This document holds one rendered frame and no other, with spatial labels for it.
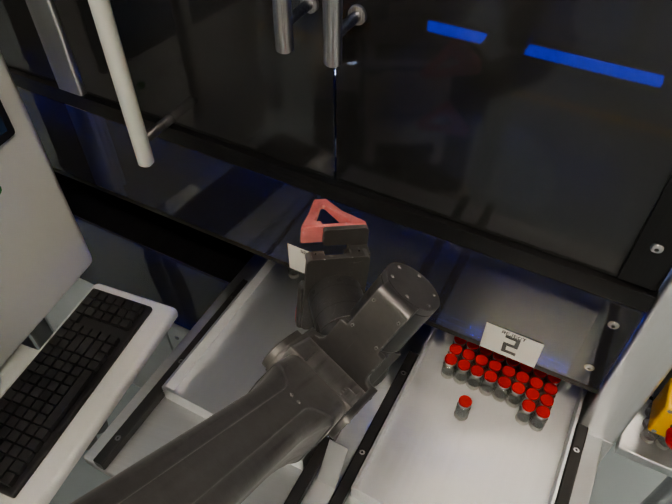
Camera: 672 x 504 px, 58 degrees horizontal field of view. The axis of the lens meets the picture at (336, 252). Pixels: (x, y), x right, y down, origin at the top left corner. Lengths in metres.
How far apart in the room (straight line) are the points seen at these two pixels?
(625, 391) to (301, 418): 0.62
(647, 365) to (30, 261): 1.03
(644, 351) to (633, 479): 1.25
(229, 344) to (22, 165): 0.47
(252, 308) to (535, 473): 0.55
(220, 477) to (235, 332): 0.78
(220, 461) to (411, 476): 0.65
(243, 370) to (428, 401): 0.31
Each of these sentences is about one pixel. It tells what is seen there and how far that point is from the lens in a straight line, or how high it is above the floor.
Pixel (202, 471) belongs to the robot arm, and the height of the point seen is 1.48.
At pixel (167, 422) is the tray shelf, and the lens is 1.03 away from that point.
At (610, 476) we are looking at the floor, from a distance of 2.07.
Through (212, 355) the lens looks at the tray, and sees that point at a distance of 1.07.
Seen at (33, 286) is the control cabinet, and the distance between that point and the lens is 1.27.
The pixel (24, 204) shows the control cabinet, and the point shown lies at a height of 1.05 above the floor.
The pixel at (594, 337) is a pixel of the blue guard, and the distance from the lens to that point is 0.88.
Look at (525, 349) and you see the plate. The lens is 0.93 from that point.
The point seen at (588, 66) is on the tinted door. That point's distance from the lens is 0.65.
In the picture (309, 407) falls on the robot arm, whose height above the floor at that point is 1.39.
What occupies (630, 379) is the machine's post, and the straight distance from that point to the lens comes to 0.93.
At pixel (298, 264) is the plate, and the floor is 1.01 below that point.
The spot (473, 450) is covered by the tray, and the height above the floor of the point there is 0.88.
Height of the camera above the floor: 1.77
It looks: 47 degrees down
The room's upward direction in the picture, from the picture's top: straight up
